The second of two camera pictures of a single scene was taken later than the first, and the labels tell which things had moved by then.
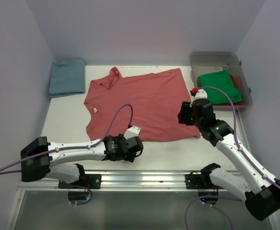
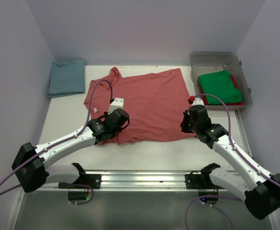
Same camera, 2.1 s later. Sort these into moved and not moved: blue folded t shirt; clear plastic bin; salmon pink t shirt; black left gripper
Moved: black left gripper
Not moved: blue folded t shirt; salmon pink t shirt; clear plastic bin
